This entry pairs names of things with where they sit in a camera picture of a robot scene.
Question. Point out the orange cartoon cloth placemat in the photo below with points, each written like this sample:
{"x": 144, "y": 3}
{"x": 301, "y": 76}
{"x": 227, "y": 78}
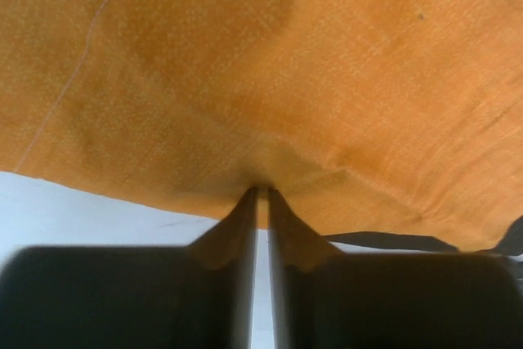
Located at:
{"x": 396, "y": 116}

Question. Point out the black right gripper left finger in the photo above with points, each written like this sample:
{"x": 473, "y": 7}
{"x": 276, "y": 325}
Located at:
{"x": 195, "y": 296}

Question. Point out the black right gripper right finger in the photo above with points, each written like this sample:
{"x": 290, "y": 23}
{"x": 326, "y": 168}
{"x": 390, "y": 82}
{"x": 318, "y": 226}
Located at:
{"x": 324, "y": 297}

